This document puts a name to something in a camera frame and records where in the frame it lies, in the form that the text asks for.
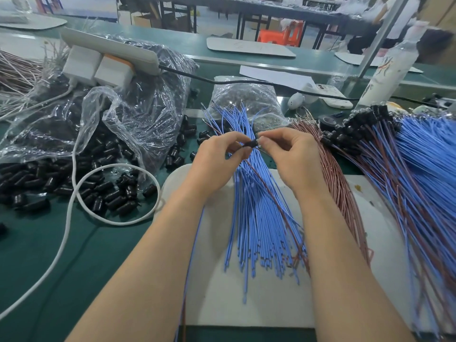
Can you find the person's right hand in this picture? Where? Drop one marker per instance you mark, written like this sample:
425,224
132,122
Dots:
296,161

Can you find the person's left hand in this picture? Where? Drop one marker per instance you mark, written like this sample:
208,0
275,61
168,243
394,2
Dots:
215,166

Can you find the pile of black plastic caps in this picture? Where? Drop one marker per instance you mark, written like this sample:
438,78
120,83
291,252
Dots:
32,185

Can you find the person's right forearm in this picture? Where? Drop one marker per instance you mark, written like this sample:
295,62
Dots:
353,281

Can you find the person's left forearm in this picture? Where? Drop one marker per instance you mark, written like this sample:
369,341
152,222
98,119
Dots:
142,281

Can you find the white computer mouse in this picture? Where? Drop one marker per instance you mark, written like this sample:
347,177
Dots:
296,101

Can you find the white flat device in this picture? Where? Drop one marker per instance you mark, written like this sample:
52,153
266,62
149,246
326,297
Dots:
331,96

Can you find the small clear plastic bag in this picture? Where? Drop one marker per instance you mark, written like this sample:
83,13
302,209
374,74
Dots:
246,97

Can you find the white paper sheet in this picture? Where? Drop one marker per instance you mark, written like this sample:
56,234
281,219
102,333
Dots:
274,75

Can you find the large clear plastic bag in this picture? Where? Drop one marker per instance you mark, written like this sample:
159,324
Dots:
149,103

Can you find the white flat tray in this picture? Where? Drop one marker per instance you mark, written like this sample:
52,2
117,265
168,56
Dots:
32,22
251,47
349,59

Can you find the orange plastic stool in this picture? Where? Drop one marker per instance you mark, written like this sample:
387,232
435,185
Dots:
283,33

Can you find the white spray bottle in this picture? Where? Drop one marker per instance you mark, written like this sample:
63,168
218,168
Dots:
388,71

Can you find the white orange charger adapter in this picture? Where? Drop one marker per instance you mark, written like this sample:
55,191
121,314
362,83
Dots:
114,72

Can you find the white work board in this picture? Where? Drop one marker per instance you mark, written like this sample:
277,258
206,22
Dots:
271,302

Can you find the white power strip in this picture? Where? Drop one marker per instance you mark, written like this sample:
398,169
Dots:
110,47

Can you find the blue table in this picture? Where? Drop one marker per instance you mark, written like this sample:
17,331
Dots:
78,6

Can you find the cardboard boxes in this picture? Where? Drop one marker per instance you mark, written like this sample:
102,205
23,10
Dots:
442,9

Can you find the slanted metal frame post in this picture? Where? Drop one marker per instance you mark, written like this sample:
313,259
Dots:
382,32

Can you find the long black-frame table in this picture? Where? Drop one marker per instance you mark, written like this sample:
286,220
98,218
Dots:
242,5

